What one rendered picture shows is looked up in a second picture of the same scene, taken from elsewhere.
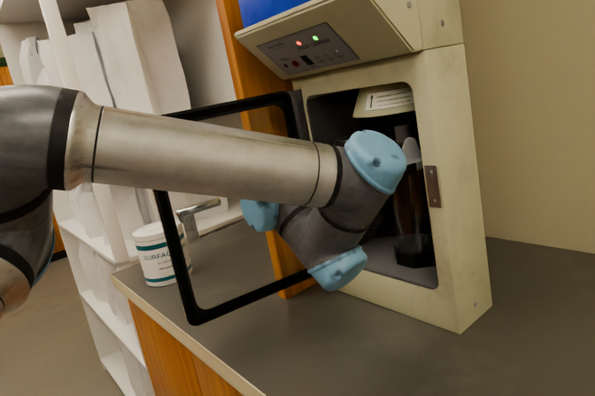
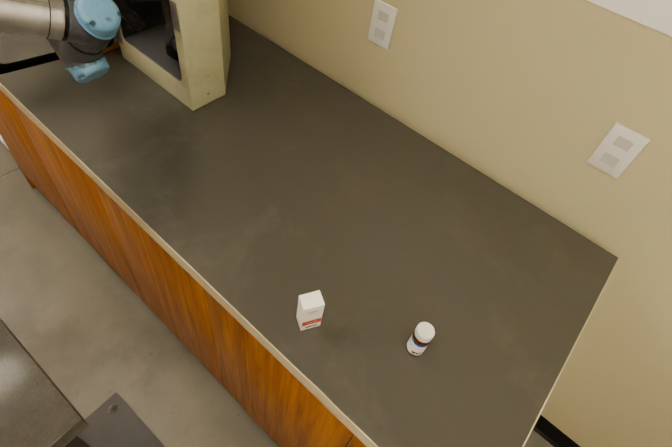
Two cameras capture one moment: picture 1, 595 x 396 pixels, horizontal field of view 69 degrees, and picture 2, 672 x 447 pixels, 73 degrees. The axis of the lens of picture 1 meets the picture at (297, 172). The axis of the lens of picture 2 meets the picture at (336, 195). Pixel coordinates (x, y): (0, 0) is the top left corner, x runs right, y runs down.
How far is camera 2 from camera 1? 0.57 m
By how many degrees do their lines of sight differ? 41
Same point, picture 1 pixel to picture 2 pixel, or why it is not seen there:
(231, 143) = not seen: outside the picture
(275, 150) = (14, 6)
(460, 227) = (197, 46)
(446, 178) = (185, 13)
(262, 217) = not seen: hidden behind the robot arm
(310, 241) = (63, 51)
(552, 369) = (228, 139)
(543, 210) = (297, 28)
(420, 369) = (156, 129)
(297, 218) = not seen: hidden behind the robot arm
